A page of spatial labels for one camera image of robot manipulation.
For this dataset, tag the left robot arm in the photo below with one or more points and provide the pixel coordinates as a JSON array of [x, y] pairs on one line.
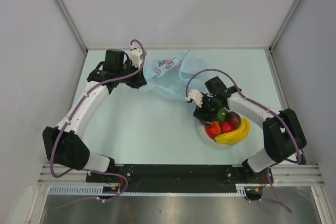
[[63, 143]]

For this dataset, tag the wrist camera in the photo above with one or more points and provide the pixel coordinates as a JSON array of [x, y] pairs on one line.
[[195, 96], [136, 56]]

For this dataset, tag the orange fake tomato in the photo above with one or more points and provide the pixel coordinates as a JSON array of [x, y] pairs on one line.
[[213, 130]]

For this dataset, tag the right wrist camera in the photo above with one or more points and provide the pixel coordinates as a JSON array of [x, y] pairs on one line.
[[195, 96]]

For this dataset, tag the white paper plate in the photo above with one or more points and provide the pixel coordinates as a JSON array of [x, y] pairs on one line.
[[208, 140]]

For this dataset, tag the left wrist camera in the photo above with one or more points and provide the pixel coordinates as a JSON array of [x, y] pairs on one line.
[[136, 56]]

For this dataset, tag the green fake fruit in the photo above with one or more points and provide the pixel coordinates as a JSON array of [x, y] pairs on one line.
[[221, 115]]

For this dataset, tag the red fake apple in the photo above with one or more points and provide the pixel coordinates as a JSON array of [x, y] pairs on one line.
[[226, 127]]

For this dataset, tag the light blue plastic bag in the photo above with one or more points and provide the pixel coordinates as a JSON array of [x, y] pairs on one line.
[[169, 76]]

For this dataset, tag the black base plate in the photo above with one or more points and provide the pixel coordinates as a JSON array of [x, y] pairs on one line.
[[198, 179]]

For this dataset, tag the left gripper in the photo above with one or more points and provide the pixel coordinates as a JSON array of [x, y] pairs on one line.
[[139, 80]]

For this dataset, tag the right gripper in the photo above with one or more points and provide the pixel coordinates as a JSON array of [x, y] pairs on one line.
[[200, 112]]

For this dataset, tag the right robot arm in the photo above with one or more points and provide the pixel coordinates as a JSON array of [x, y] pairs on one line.
[[282, 133]]

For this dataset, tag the yellow fake banana bunch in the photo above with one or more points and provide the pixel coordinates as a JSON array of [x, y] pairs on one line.
[[235, 136]]

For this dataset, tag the dark red fake fruit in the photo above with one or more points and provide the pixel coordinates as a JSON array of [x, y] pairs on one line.
[[234, 119]]

